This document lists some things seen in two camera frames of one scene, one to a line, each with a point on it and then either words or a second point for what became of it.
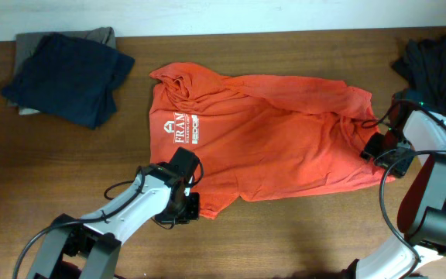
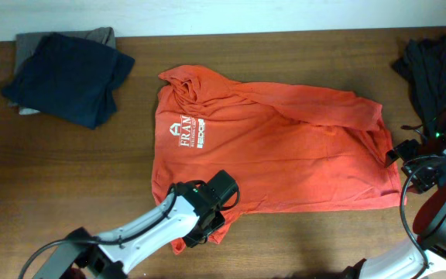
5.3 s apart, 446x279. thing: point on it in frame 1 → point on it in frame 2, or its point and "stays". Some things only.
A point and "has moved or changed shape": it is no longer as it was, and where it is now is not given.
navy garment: x=70 y=78 stays
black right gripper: x=370 y=148 → x=423 y=181
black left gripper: x=193 y=211 → x=194 y=238
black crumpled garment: x=437 y=71 stays
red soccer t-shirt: x=255 y=136 has moved or changed shape
